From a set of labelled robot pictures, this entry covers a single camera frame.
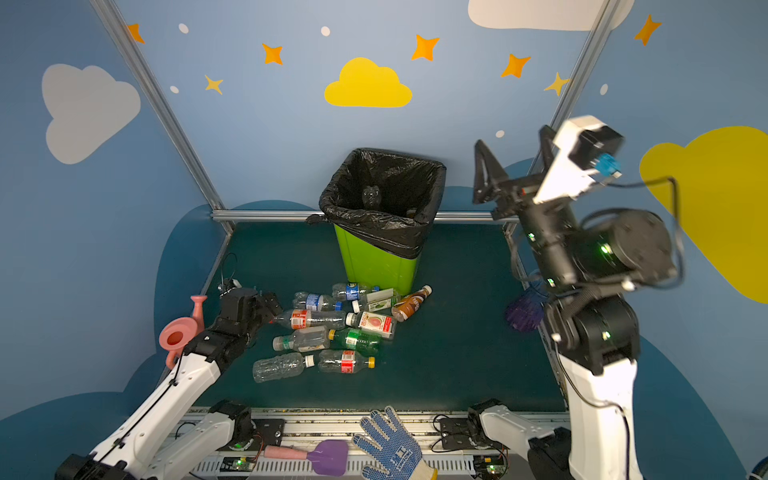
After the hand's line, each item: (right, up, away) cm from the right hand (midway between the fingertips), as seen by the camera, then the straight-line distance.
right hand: (513, 135), depth 40 cm
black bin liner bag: (-19, +1, +54) cm, 57 cm away
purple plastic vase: (+27, -35, +53) cm, 69 cm away
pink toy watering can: (-75, -38, +40) cm, 93 cm away
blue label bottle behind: (-29, -28, +56) cm, 69 cm away
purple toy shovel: (-31, -65, +31) cm, 78 cm away
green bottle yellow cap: (-26, -41, +46) cm, 67 cm away
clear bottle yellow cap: (-30, -46, +42) cm, 69 cm away
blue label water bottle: (-40, -31, +53) cm, 74 cm away
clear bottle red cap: (-44, -36, +49) cm, 75 cm away
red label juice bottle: (-20, -38, +50) cm, 66 cm away
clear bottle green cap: (-43, -42, +51) cm, 79 cm away
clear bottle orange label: (-22, +2, +53) cm, 58 cm away
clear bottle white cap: (-48, -49, +46) cm, 83 cm away
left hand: (-50, -30, +42) cm, 72 cm away
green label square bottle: (-20, -31, +56) cm, 67 cm away
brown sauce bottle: (-11, -33, +53) cm, 63 cm away
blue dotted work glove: (-14, -64, +32) cm, 73 cm away
